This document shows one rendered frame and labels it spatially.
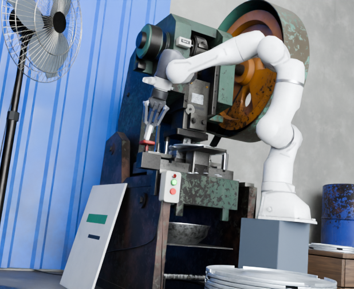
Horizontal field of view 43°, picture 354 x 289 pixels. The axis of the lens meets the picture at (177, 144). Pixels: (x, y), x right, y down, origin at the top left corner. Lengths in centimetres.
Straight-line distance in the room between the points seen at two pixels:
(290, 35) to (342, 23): 294
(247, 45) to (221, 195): 76
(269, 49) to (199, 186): 76
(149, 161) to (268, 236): 66
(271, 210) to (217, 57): 65
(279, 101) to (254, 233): 50
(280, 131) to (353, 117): 351
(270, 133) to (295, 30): 96
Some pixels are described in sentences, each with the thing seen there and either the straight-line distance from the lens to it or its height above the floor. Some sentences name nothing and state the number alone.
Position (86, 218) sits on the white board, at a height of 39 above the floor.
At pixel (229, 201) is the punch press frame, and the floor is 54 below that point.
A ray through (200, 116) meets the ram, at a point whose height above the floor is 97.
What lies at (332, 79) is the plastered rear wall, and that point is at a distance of 504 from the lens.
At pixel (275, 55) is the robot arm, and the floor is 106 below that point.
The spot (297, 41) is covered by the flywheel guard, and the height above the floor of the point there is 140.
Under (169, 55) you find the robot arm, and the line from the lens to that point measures 198.
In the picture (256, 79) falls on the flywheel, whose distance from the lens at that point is 263.
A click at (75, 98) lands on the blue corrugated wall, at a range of 341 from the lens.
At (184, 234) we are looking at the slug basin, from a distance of 223.
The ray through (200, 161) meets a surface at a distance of 224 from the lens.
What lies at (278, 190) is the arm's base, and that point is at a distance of 169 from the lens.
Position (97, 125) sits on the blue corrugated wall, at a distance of 342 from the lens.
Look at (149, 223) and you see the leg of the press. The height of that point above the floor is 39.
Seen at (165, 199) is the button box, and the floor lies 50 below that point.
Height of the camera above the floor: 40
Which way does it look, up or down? 10 degrees up
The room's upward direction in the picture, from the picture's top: 5 degrees clockwise
